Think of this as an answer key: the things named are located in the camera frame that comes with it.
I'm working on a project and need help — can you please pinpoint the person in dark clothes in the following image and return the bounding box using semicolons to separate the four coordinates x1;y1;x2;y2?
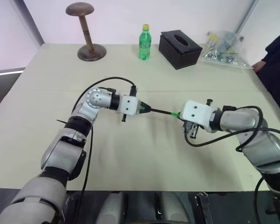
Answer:
256;27;280;128

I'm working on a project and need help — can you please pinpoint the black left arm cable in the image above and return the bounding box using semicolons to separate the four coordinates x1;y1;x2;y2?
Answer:
71;77;137;199

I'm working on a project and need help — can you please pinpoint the green plastic bottle yellow cap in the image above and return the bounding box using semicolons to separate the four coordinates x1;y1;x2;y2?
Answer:
138;23;153;61

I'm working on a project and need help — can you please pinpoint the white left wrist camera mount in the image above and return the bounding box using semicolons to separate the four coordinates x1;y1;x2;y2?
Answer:
118;95;139;116

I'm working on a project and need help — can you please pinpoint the clear plastic bag of items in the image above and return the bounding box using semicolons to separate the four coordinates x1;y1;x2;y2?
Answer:
198;30;256;70

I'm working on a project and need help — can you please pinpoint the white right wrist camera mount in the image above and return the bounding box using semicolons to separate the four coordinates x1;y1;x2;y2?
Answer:
180;100;214;129

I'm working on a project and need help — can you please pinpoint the thin black marker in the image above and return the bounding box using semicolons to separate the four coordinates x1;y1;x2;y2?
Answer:
140;106;173;115

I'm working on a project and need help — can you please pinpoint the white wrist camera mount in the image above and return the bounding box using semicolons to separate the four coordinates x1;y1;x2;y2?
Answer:
180;100;214;129
118;95;139;116

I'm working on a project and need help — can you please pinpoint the dark grey window post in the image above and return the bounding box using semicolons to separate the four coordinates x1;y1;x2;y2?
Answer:
13;0;46;49

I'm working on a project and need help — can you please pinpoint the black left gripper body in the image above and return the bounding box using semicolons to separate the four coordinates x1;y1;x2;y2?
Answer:
121;86;142;122

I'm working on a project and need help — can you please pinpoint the black tissue box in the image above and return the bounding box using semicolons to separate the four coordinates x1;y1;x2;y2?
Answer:
158;29;203;70

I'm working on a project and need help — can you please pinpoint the grey metal pipe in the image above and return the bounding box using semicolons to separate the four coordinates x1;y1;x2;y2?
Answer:
234;0;259;34

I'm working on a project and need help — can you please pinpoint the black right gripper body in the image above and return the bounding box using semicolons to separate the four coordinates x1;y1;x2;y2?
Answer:
183;98;214;140

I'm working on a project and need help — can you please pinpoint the grey rounded robot body shape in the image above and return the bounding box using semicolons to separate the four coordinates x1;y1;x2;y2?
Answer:
157;191;192;224
99;191;129;224

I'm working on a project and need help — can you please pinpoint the brown wooden hat stand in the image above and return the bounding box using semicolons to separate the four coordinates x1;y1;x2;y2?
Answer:
65;2;107;62

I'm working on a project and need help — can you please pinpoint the bystander's bare hand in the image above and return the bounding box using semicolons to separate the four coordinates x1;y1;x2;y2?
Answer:
252;60;268;73

